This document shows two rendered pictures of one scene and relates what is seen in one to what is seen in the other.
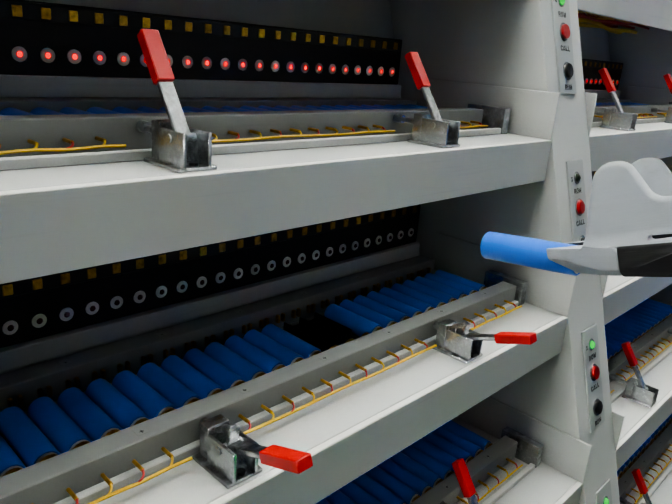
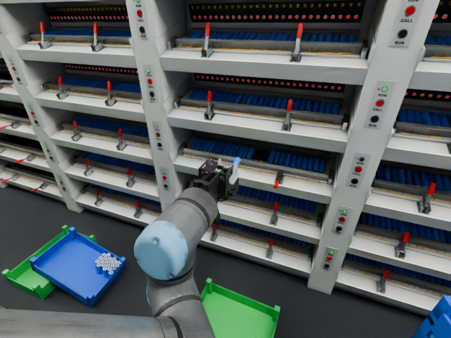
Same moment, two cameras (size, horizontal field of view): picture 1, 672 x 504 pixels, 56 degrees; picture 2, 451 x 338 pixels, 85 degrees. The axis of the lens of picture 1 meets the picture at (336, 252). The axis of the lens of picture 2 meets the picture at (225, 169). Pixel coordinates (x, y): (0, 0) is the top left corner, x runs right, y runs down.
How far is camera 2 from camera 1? 0.77 m
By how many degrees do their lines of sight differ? 66
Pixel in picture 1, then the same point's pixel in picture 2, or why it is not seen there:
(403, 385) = (254, 176)
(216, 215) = (209, 128)
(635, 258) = not seen: hidden behind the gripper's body
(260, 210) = (219, 129)
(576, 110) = (378, 135)
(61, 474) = (191, 152)
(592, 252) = not seen: hidden behind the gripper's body
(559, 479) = (316, 233)
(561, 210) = (343, 165)
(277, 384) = (229, 159)
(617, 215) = not seen: hidden behind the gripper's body
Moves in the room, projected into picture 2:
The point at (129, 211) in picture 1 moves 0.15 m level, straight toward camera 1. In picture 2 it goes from (194, 123) to (156, 135)
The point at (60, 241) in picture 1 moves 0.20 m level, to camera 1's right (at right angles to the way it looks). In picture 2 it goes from (185, 125) to (205, 147)
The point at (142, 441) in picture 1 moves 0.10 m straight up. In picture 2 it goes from (203, 154) to (201, 131)
